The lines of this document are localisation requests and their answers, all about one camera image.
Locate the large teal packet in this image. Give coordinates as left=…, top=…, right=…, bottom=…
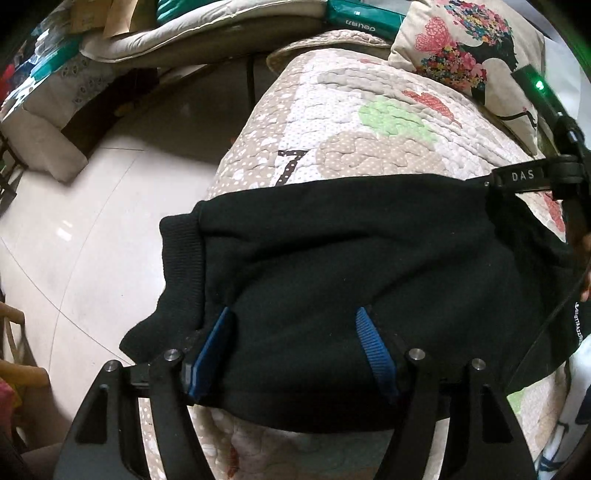
left=154, top=0, right=264, bottom=16

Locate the brown cardboard box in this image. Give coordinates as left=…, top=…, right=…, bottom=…
left=59, top=0, right=108, bottom=34

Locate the dark chair frame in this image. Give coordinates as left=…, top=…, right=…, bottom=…
left=0, top=133, right=20, bottom=219

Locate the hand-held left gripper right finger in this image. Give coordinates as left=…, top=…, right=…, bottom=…
left=355, top=307, right=539, bottom=480

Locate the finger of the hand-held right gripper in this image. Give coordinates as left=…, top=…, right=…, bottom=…
left=485, top=159, right=555, bottom=197

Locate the heart patterned quilt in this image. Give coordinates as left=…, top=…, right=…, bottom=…
left=139, top=30, right=575, bottom=480

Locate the light wooden chair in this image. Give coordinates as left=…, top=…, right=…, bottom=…
left=0, top=300, right=52, bottom=462

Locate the small teal packet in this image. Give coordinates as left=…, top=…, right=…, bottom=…
left=28, top=37, right=88, bottom=85

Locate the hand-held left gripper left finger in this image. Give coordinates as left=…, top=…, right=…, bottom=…
left=53, top=307, right=235, bottom=480

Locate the floral silhouette print pillow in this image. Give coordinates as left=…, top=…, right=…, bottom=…
left=388, top=0, right=548, bottom=158

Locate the teal and white fleece blanket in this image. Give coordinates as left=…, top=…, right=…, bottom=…
left=536, top=353, right=591, bottom=480

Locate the green tissue packet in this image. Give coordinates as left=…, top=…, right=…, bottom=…
left=325, top=0, right=408, bottom=40

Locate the beige padded cushion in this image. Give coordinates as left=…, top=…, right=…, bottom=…
left=81, top=0, right=334, bottom=71

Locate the black sweater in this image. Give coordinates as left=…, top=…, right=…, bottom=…
left=120, top=173, right=591, bottom=435

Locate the patterned beige cushion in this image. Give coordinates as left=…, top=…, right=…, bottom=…
left=0, top=46, right=114, bottom=182

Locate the brown paper bag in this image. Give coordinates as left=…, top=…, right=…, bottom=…
left=102, top=0, right=160, bottom=40

